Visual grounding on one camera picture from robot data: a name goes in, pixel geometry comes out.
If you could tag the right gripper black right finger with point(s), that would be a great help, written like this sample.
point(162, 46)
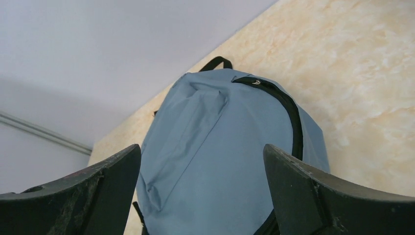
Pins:
point(309, 201)

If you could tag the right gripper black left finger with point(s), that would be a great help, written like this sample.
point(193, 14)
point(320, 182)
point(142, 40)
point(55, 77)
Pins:
point(93, 201)

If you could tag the blue grey student backpack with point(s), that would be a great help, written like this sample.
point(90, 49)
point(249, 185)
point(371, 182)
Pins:
point(202, 170)

